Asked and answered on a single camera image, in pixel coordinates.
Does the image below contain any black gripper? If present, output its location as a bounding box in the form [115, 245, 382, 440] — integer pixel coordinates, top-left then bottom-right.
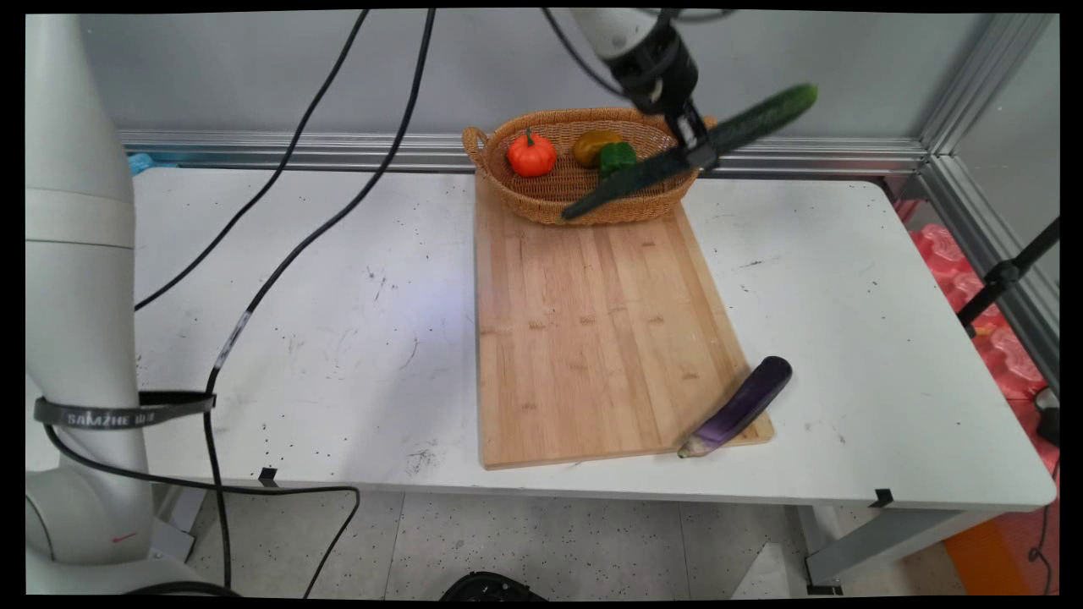
[607, 24, 713, 158]

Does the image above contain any dark green cucumber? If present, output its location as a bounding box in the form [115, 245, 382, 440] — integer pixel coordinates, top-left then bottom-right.
[561, 83, 819, 222]

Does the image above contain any green bell pepper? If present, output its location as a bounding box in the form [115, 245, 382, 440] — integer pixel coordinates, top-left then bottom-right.
[598, 141, 640, 178]

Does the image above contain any yellow bell pepper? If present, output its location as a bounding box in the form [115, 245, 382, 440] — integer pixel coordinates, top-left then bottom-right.
[572, 130, 624, 169]

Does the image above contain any woven wicker basket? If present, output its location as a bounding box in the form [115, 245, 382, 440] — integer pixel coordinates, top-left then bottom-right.
[462, 107, 721, 227]

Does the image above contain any orange toy pumpkin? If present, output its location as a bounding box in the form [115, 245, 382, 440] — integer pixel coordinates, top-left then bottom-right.
[507, 127, 558, 178]

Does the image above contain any bamboo cutting board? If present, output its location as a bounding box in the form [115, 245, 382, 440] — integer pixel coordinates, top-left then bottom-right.
[473, 173, 776, 471]

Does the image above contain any purple eggplant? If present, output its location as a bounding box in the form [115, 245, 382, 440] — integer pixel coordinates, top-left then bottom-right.
[677, 356, 794, 459]

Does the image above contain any pink bubble wrap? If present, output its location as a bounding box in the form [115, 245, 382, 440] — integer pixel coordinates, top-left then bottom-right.
[897, 199, 1050, 403]

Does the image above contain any black tripod stand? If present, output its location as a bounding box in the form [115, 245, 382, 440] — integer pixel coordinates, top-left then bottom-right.
[957, 217, 1060, 339]

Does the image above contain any grey table leg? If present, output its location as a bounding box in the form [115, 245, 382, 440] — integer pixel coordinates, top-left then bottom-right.
[795, 504, 1008, 595]

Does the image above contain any black round object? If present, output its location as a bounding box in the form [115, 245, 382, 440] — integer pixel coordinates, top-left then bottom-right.
[438, 572, 549, 602]

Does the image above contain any aluminium frame rail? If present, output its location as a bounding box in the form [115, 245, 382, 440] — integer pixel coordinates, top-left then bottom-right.
[121, 13, 1060, 390]

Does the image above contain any thin black cable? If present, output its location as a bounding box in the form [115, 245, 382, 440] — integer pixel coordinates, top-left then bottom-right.
[134, 8, 371, 312]

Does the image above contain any black Samzhe velcro strap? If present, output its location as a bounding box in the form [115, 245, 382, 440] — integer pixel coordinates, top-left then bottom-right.
[34, 390, 217, 431]

